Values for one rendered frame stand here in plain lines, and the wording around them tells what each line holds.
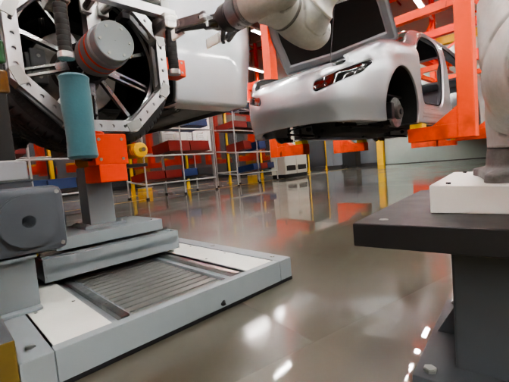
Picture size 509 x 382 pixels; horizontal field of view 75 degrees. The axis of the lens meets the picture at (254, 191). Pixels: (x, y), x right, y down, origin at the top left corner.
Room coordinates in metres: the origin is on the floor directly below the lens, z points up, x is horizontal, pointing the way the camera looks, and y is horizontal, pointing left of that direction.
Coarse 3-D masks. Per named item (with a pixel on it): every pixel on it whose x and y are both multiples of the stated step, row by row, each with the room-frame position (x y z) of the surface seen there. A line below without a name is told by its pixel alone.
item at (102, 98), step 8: (48, 40) 1.33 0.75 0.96; (56, 40) 1.35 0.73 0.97; (40, 48) 1.31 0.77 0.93; (48, 56) 1.33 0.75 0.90; (56, 56) 1.35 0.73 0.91; (48, 80) 1.32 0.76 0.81; (56, 80) 1.34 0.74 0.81; (112, 80) 1.50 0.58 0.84; (48, 88) 1.32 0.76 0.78; (56, 88) 1.34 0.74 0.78; (96, 88) 1.44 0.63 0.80; (112, 88) 1.49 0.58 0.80; (56, 96) 1.34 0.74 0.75; (96, 96) 1.44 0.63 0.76; (104, 96) 1.46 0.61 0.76; (104, 104) 1.46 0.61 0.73
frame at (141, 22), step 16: (0, 0) 1.02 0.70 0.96; (16, 0) 1.05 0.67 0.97; (32, 0) 1.12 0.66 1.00; (0, 16) 1.03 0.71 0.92; (16, 16) 1.05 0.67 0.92; (144, 16) 1.34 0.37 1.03; (0, 32) 1.06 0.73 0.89; (16, 32) 1.04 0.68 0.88; (144, 32) 1.38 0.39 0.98; (16, 48) 1.04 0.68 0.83; (160, 48) 1.40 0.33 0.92; (16, 64) 1.03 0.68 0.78; (160, 64) 1.37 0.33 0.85; (16, 80) 1.03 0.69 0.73; (32, 80) 1.06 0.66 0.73; (160, 80) 1.37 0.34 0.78; (32, 96) 1.06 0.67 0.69; (48, 96) 1.09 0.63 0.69; (160, 96) 1.38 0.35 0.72; (48, 112) 1.12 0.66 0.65; (144, 112) 1.31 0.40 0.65; (96, 128) 1.18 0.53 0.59; (112, 128) 1.22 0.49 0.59; (128, 128) 1.26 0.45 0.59
